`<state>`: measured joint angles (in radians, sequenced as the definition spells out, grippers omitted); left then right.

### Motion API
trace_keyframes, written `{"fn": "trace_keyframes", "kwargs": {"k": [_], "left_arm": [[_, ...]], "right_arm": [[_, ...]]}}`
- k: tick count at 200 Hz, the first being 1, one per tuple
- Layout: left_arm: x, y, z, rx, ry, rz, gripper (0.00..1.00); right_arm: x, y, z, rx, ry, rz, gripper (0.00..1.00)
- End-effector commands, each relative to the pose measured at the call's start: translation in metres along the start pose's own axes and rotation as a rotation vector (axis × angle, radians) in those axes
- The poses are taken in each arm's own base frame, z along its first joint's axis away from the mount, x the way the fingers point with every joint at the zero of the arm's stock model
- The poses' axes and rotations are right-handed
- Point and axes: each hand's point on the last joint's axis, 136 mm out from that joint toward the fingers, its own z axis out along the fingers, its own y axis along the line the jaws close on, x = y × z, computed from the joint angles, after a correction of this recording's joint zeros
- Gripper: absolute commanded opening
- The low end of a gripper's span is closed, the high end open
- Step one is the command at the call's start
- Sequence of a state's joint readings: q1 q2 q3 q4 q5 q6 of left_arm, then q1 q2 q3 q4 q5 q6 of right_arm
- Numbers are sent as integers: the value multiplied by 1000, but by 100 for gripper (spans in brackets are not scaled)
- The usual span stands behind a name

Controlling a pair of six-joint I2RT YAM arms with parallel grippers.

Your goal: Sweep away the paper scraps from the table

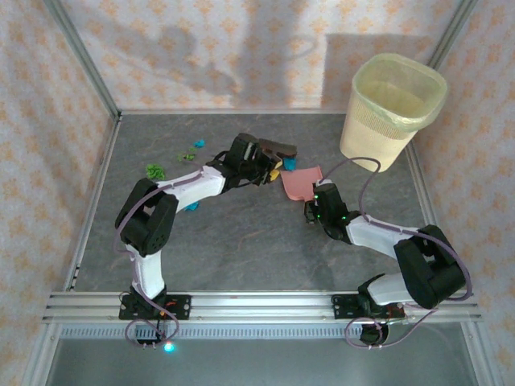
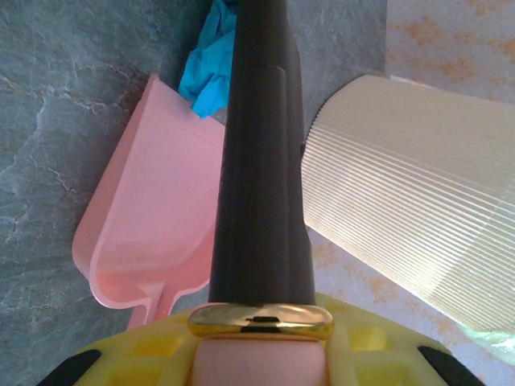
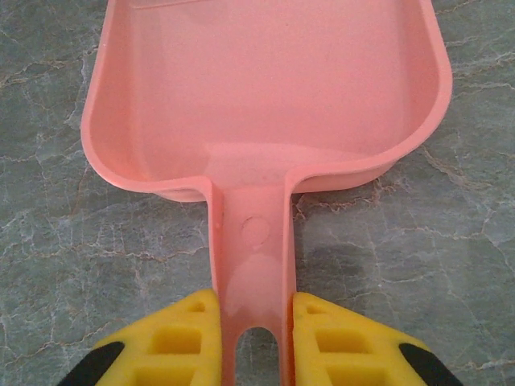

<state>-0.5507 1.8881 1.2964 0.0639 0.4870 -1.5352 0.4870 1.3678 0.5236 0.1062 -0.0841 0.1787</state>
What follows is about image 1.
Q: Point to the cream plastic waste basket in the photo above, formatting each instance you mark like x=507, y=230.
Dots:
x=374, y=136

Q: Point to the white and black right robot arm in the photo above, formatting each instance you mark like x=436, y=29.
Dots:
x=374, y=237

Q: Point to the black electronics box with light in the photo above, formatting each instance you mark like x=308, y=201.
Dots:
x=145, y=335

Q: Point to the aluminium frame bar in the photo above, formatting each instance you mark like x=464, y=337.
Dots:
x=93, y=201
x=423, y=189
x=452, y=32
x=221, y=111
x=33, y=368
x=82, y=56
x=484, y=360

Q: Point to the large green paper scrap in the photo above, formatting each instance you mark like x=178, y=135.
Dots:
x=155, y=171

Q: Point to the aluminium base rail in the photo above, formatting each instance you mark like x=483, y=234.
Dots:
x=261, y=305

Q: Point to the pale green bin liner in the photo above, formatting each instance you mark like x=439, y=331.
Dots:
x=436, y=102

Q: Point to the pink plastic dustpan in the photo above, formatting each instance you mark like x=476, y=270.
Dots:
x=299, y=183

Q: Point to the dark brown hand brush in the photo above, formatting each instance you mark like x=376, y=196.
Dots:
x=279, y=148

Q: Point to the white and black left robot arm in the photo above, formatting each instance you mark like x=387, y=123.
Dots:
x=149, y=269

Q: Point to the small green paper scrap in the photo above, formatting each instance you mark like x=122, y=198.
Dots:
x=187, y=154

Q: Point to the large blue paper scrap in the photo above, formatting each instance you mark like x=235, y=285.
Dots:
x=192, y=206
x=289, y=163

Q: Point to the grey metal shelf panel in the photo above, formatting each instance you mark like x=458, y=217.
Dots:
x=261, y=362

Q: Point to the small blue paper scrap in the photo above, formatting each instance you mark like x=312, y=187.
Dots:
x=198, y=142

